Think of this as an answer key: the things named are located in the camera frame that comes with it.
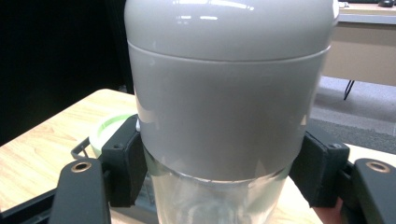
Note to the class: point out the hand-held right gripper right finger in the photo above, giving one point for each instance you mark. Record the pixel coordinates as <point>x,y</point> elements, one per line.
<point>323,171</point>

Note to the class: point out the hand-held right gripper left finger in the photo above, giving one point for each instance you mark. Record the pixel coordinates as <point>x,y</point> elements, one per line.
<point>123,168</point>

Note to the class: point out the clear bottle with grey cap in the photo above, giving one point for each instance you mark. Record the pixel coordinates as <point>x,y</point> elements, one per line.
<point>227,109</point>

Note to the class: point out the white cup with green rim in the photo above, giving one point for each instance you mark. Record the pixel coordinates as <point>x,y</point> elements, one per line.
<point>104,130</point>

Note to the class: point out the black metal leg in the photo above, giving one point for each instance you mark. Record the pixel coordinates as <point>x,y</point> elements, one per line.
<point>348,90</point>

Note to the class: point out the beige wooden desk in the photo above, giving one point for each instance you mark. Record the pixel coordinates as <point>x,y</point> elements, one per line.
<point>361,53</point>

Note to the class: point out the black computer mouse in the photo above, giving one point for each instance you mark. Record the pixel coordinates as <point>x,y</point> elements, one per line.
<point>386,2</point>

